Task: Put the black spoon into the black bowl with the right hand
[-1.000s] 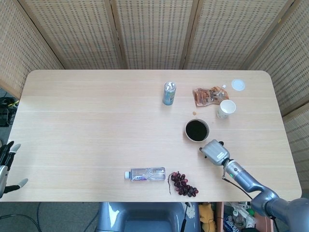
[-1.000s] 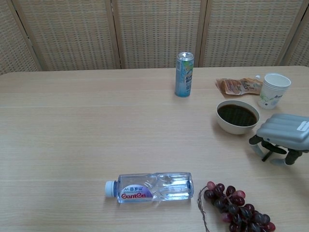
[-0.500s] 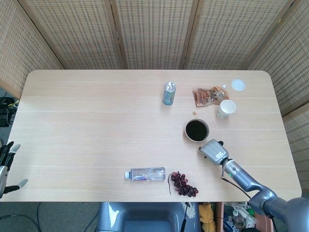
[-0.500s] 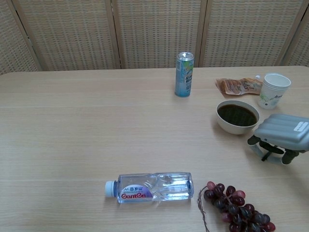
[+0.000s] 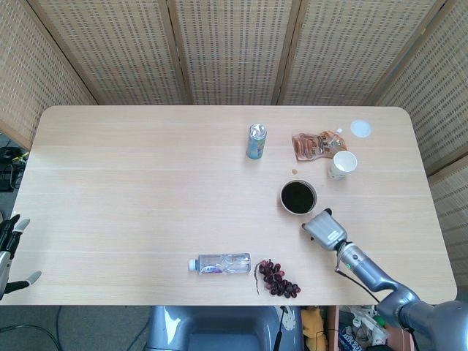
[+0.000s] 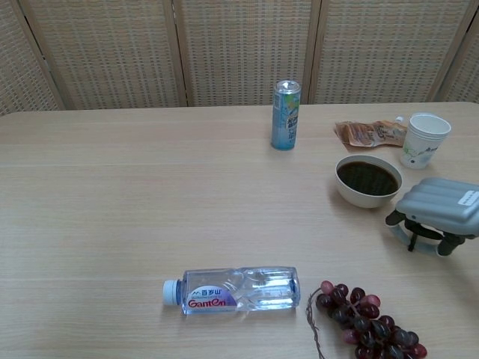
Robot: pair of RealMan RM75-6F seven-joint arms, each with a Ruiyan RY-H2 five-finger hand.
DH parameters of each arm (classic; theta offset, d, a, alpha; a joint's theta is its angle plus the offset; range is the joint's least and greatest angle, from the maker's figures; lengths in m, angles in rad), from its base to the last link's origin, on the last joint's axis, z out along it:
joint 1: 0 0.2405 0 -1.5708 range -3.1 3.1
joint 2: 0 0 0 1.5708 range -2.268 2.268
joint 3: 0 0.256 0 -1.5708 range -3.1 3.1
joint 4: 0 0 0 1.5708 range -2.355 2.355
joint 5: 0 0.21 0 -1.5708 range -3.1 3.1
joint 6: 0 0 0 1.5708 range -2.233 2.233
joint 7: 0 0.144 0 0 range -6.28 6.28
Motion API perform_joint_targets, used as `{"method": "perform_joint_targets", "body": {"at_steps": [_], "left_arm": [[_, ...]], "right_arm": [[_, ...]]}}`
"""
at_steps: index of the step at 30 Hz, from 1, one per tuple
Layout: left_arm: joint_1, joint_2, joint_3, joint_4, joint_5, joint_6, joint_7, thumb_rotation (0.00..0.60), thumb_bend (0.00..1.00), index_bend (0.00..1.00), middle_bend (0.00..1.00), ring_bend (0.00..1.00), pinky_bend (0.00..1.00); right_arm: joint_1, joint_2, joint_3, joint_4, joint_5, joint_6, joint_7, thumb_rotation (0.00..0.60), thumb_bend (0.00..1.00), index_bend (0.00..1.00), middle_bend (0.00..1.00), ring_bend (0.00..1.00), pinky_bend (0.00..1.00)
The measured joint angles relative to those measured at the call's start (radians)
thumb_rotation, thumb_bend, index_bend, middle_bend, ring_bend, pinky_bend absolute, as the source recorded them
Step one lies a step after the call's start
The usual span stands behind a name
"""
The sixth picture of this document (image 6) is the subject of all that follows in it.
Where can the woven rattan folding screen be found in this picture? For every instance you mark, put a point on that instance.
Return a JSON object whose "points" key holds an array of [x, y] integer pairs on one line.
{"points": [[239, 52]]}

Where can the orange spouted snack pouch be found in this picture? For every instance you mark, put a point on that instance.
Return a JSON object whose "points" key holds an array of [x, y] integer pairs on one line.
{"points": [[365, 134]]}

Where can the white bowl with dark liquid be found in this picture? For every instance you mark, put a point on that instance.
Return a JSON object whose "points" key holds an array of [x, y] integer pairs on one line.
{"points": [[368, 198]]}

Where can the clear plastic water bottle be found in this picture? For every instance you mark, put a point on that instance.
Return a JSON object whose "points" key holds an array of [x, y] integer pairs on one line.
{"points": [[232, 291]]}

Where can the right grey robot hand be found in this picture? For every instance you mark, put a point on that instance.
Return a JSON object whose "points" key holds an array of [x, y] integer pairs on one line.
{"points": [[438, 205]]}

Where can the white printed paper cup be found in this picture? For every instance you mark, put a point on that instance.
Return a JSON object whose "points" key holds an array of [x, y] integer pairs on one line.
{"points": [[419, 149]]}

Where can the bunch of red grapes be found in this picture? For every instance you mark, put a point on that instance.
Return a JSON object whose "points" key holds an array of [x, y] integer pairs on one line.
{"points": [[368, 323]]}

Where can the black plastic spoon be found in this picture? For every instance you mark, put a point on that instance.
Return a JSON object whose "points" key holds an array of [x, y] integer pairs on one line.
{"points": [[412, 243]]}

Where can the light blue drink can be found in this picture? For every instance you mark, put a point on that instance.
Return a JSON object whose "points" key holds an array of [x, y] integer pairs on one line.
{"points": [[285, 119]]}

